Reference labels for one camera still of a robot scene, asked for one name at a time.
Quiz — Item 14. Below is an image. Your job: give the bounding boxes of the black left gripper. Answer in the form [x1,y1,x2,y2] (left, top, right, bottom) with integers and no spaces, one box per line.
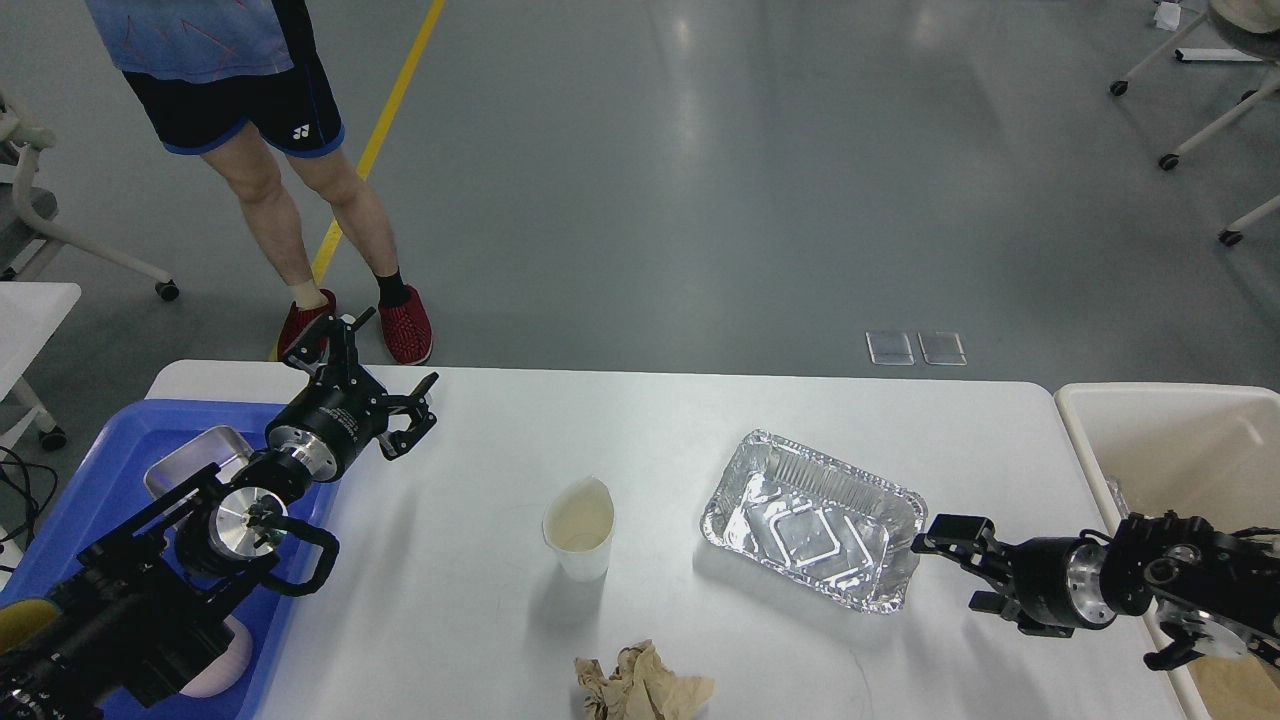
[266,307,440,483]

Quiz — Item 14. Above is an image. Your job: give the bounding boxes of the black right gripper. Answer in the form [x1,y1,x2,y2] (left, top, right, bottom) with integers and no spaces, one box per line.
[910,514,1117,638]

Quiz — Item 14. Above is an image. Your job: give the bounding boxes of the square stainless steel container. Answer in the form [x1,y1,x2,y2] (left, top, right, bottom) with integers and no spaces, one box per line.
[143,425,253,498]

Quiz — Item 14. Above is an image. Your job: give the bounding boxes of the aluminium foil tray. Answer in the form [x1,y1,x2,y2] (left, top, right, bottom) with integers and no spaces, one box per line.
[700,429,929,615]

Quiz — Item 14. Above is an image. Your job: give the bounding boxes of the pink plastic mug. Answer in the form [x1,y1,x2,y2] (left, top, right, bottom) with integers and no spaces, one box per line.
[179,615,253,700]

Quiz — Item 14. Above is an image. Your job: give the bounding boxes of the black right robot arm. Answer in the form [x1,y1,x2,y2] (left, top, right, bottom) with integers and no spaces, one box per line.
[911,511,1279,673]

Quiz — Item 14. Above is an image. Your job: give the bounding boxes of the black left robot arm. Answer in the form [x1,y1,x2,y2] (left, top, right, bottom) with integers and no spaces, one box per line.
[3,314,439,719]

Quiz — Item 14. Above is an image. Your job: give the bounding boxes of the clear floor plate right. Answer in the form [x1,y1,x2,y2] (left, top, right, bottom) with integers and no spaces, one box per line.
[916,331,968,366]

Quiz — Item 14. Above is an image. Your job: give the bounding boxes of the clear floor plate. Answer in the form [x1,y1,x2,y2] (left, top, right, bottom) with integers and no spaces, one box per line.
[865,331,916,366]
[916,331,968,366]

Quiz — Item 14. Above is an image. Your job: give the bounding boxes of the clear floor plate left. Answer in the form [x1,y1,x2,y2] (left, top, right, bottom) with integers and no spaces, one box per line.
[865,331,916,366]

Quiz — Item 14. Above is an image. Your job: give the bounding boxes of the white paper cup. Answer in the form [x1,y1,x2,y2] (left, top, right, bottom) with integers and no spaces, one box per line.
[541,477,614,583]

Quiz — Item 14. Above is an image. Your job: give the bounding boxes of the white plastic bin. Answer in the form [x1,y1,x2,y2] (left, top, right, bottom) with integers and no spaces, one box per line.
[1053,382,1280,720]

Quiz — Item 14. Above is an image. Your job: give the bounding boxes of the person in blue shirt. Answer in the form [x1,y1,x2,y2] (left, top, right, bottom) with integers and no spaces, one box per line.
[87,1,433,365]

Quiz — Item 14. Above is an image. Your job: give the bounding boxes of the white rolling stand left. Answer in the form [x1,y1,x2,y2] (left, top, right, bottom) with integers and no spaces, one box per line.
[0,88,180,302]

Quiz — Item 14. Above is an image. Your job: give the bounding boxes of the crumpled brown paper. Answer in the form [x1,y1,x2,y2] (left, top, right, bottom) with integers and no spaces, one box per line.
[573,641,716,719]

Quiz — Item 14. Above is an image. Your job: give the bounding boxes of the blue home mug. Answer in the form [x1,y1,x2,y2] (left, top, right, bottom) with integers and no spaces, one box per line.
[0,598,61,655]

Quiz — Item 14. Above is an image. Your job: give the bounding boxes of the white wheeled chair base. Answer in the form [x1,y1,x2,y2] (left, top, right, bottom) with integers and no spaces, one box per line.
[1110,0,1280,249]

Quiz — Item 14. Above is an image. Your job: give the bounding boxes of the black cables at left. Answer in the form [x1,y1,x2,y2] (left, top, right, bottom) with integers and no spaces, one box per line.
[0,445,59,577]

